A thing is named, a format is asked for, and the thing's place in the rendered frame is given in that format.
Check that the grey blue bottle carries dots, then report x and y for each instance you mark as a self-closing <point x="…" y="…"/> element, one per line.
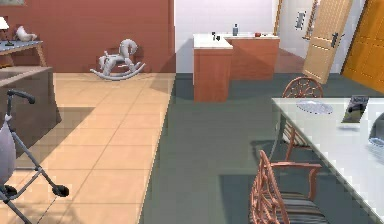
<point x="235" y="30"/>

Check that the small black tap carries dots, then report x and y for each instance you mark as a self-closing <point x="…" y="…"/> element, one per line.
<point x="214" y="36"/>

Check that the framed wall picture with pale mat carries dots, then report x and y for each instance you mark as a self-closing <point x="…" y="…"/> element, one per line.
<point x="300" y="20"/>

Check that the clear glass plate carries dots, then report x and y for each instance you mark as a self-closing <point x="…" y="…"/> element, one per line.
<point x="314" y="106"/>

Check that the dark brown cabinet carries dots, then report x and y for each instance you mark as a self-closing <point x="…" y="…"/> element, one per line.
<point x="26" y="100"/>

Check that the grey rocking horse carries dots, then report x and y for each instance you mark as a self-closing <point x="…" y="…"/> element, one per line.
<point x="115" y="63"/>

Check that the brown wicker chair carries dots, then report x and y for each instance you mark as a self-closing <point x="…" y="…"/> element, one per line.
<point x="276" y="196"/>
<point x="301" y="89"/>

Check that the white bird figurine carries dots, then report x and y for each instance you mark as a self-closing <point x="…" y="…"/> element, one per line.
<point x="25" y="35"/>

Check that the grey topped wooden side table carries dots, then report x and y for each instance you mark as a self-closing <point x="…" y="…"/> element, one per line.
<point x="20" y="47"/>

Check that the orange wooden door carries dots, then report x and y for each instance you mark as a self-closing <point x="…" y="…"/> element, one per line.
<point x="366" y="46"/>

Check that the white dining table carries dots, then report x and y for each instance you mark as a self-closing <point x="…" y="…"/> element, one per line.
<point x="336" y="146"/>

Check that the white table lamp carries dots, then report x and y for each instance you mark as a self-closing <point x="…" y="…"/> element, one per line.
<point x="3" y="30"/>

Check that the clear glass bowl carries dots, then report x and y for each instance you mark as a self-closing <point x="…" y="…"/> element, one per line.
<point x="377" y="142"/>

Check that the small red apple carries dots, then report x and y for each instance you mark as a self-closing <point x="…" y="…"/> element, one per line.
<point x="257" y="34"/>

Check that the light wooden room door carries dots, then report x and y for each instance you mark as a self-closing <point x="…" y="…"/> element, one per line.
<point x="328" y="36"/>

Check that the brown kitchen counter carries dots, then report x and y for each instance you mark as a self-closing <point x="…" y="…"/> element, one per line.
<point x="213" y="68"/>

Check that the dark grey round object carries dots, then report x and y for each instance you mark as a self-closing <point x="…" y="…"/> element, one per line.
<point x="378" y="126"/>

